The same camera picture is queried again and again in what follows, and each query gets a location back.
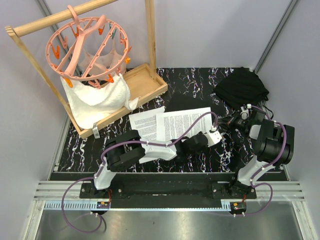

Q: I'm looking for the paper sheet with drawing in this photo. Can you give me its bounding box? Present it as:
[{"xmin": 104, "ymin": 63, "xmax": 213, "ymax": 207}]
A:
[{"xmin": 139, "ymin": 157, "xmax": 154, "ymax": 164}]

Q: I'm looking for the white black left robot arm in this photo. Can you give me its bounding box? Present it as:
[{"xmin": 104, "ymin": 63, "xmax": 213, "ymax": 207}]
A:
[{"xmin": 90, "ymin": 130, "xmax": 210, "ymax": 198}]

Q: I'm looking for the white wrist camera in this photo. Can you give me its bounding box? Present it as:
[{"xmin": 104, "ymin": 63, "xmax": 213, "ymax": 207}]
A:
[
  {"xmin": 240, "ymin": 103, "xmax": 252, "ymax": 120},
  {"xmin": 204, "ymin": 126, "xmax": 222, "ymax": 147}
]

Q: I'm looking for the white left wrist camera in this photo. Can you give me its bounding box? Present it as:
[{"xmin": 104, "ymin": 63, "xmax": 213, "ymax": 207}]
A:
[{"xmin": 204, "ymin": 126, "xmax": 222, "ymax": 147}]

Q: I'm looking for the printed paper sheet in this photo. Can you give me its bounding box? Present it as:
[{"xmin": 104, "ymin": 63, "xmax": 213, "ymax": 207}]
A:
[
  {"xmin": 129, "ymin": 106, "xmax": 165, "ymax": 140},
  {"xmin": 156, "ymin": 107, "xmax": 214, "ymax": 142}
]

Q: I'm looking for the aluminium rail frame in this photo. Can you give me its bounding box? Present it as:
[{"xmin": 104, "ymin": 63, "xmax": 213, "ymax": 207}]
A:
[{"xmin": 24, "ymin": 167, "xmax": 320, "ymax": 240}]

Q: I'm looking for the black clipboard folder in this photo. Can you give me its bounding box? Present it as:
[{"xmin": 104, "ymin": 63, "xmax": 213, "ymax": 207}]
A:
[{"xmin": 165, "ymin": 94, "xmax": 223, "ymax": 115}]

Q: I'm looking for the black cloth bundle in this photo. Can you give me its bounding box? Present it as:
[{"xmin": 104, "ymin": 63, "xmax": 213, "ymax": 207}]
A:
[{"xmin": 213, "ymin": 67, "xmax": 269, "ymax": 110}]

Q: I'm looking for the wooden drying rack frame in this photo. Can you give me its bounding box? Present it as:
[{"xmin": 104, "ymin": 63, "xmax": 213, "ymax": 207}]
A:
[{"xmin": 5, "ymin": 0, "xmax": 168, "ymax": 139}]

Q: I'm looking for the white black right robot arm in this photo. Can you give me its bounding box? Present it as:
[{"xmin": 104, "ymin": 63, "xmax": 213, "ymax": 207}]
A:
[{"xmin": 211, "ymin": 108, "xmax": 295, "ymax": 199}]

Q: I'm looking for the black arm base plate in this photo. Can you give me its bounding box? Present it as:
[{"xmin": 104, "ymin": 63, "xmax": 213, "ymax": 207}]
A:
[{"xmin": 79, "ymin": 172, "xmax": 257, "ymax": 200}]

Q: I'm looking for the white towel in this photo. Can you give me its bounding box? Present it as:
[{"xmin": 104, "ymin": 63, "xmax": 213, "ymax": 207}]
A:
[{"xmin": 60, "ymin": 74, "xmax": 139, "ymax": 129}]

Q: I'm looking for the black marble pattern mat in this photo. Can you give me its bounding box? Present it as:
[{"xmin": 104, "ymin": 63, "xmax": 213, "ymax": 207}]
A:
[{"xmin": 50, "ymin": 67, "xmax": 254, "ymax": 181}]

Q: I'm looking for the sheer pink mesh garment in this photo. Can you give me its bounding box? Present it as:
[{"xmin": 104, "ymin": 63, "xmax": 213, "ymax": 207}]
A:
[{"xmin": 78, "ymin": 40, "xmax": 123, "ymax": 75}]

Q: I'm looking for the pink round clip hanger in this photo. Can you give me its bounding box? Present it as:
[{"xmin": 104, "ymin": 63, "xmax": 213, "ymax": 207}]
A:
[{"xmin": 45, "ymin": 5, "xmax": 132, "ymax": 89}]

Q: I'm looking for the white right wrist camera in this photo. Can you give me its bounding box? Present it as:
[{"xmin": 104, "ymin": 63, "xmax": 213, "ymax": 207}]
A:
[{"xmin": 240, "ymin": 103, "xmax": 252, "ymax": 120}]

